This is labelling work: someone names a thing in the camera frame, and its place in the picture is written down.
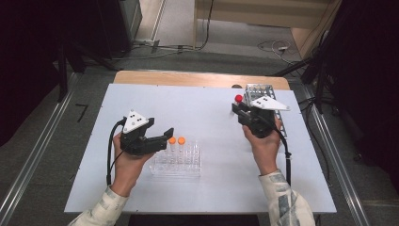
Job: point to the black metal stand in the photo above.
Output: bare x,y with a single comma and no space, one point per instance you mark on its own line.
62,72
318,78

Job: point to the person's left hand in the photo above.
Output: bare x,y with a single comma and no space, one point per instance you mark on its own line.
128,169

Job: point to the dark curtain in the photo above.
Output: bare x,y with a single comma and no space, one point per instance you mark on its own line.
31,47
370,78

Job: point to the person's right hand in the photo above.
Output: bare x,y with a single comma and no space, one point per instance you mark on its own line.
266,153

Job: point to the clear acrylic tube rack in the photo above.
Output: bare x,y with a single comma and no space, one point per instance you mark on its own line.
175,168

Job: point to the metal floor rail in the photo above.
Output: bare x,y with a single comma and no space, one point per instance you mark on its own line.
31,157
335,157

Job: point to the orange-capped test tube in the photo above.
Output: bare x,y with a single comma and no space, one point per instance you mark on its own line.
172,140
181,140

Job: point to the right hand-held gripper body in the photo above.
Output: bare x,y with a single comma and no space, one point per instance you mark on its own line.
260,122

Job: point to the red-capped test tube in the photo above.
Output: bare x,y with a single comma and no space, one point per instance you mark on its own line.
238,98

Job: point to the light wooden cabinet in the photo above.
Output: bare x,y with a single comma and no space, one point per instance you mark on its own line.
266,12

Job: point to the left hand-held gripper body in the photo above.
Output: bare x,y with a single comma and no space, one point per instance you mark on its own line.
135,122

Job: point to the metal tube rack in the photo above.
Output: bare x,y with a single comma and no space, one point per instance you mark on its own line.
260,90

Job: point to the black cabinet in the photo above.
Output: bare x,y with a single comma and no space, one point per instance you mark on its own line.
116,25

